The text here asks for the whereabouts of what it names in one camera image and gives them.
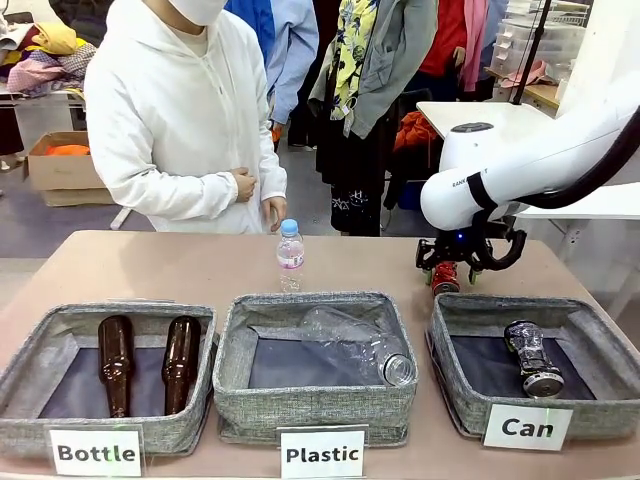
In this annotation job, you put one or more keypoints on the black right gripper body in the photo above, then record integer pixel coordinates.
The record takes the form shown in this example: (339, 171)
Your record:
(460, 247)

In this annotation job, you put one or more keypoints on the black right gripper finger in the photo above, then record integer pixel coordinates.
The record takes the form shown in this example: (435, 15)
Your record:
(475, 272)
(425, 262)

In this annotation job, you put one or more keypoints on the crushed red can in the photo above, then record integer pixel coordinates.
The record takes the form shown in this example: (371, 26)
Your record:
(445, 280)

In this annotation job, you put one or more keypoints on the crushed black silver can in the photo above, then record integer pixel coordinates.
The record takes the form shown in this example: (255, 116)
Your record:
(532, 357)

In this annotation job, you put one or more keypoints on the large clear plastic bottle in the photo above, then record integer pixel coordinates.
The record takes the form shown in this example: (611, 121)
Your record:
(360, 345)

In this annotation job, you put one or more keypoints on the brown glass bottle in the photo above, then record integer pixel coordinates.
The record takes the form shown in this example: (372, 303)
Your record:
(181, 355)
(116, 355)

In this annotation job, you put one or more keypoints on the person's right forearm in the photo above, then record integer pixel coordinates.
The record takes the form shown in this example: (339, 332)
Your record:
(175, 197)

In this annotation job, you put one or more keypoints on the person's left forearm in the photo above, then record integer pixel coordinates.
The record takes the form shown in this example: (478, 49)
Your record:
(274, 175)

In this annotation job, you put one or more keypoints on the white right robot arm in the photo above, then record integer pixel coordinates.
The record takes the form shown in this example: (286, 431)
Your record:
(525, 160)

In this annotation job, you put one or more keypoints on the grey fabric basket can label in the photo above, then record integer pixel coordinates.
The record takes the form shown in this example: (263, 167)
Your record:
(480, 370)

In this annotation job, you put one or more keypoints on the white Can label sign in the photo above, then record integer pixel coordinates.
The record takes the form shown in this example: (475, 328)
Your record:
(527, 427)

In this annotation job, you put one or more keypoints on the grey fabric basket plastic label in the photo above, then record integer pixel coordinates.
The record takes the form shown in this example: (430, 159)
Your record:
(315, 410)

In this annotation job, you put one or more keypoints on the grey fabric basket bottle label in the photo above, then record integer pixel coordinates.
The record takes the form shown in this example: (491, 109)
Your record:
(60, 350)

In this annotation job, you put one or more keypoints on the person's left hand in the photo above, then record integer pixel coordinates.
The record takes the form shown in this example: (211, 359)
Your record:
(274, 210)

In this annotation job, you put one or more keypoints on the person's right hand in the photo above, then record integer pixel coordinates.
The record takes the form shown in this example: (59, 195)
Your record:
(245, 185)

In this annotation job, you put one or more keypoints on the orange jacket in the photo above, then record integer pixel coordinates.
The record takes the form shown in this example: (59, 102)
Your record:
(412, 132)

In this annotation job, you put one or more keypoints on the white side table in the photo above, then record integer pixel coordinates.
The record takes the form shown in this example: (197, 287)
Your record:
(435, 117)

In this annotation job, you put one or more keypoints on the small blue-capped water bottle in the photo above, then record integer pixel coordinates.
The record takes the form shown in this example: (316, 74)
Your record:
(290, 255)

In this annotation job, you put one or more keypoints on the pink cloth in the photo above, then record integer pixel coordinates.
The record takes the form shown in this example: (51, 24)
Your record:
(527, 75)

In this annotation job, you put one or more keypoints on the person in grey jacket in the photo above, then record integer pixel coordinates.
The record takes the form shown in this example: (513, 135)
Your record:
(390, 60)

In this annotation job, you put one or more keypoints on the black pole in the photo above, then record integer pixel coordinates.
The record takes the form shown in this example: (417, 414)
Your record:
(531, 55)

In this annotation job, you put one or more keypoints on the person in red top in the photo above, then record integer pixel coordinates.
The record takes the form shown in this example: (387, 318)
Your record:
(445, 40)

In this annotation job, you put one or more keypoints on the white Plastic label sign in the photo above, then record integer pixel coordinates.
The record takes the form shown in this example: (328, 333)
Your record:
(322, 454)

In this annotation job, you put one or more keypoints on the clear plastic storage bins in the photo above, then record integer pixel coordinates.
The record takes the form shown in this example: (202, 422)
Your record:
(540, 45)

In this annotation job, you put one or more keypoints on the person in blue shirt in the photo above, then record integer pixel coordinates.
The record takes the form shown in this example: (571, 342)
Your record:
(295, 55)

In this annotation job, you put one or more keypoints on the person in white hoodie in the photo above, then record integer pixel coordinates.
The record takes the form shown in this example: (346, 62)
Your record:
(165, 110)

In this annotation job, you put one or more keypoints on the white face mask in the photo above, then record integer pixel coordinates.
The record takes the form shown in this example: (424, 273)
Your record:
(197, 10)

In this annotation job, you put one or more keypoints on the orange cloth in box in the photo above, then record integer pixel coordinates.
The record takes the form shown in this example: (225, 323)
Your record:
(67, 150)

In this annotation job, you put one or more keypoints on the cardboard box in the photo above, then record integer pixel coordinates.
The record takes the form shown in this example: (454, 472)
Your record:
(60, 175)

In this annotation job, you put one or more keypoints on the white Bottle label sign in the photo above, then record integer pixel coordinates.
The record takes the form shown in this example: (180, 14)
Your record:
(96, 452)

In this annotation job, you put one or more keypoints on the pile of colourful clothes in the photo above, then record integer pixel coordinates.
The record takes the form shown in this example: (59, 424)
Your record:
(50, 60)

